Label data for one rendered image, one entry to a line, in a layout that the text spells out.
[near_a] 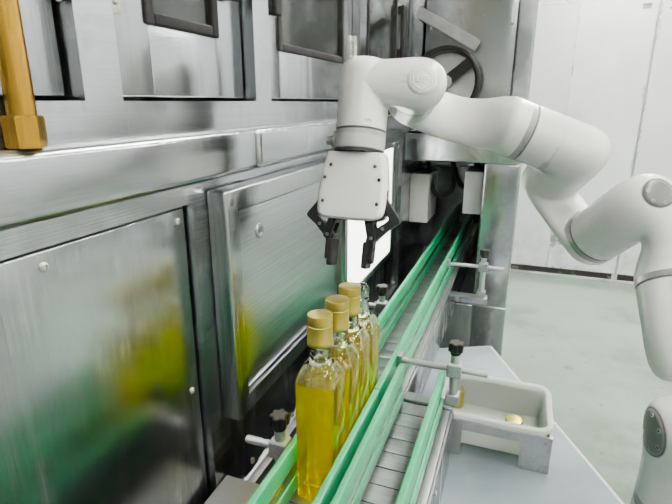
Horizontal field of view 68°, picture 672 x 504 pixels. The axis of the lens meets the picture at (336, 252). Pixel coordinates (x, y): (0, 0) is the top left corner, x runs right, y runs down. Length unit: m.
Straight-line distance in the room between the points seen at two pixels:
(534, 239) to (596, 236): 3.78
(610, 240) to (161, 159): 0.61
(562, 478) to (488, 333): 0.84
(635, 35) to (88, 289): 4.28
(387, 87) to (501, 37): 1.02
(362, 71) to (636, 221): 0.42
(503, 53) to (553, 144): 0.96
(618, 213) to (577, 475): 0.55
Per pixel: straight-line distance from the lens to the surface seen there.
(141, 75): 0.62
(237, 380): 0.75
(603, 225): 0.80
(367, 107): 0.74
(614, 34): 4.50
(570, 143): 0.79
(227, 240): 0.67
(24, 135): 0.46
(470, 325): 1.86
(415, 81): 0.73
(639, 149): 4.54
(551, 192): 0.85
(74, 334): 0.56
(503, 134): 0.77
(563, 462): 1.16
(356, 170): 0.73
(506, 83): 1.71
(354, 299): 0.76
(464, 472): 1.08
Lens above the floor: 1.43
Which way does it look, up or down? 17 degrees down
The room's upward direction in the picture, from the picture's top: straight up
